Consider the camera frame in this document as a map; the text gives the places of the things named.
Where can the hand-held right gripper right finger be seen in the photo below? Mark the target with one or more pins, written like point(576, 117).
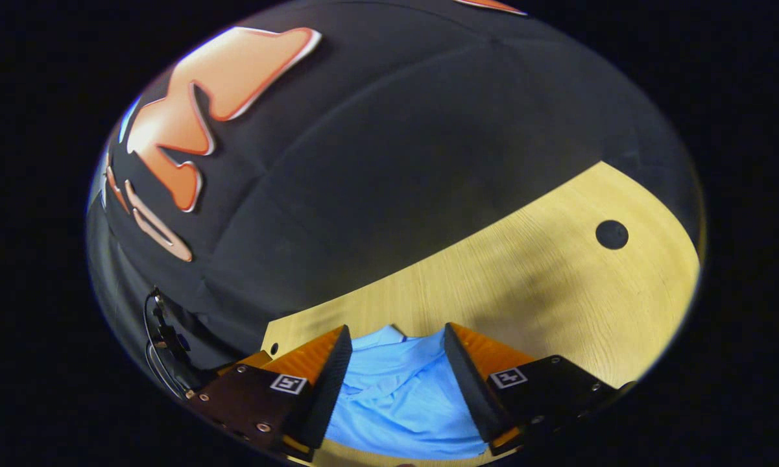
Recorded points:
point(470, 389)

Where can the light blue T-shirt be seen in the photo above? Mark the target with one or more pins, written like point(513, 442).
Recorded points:
point(402, 402)

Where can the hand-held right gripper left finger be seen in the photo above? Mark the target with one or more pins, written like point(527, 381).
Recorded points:
point(331, 389)

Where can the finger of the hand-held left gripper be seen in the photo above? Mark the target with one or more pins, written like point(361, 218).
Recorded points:
point(253, 360)

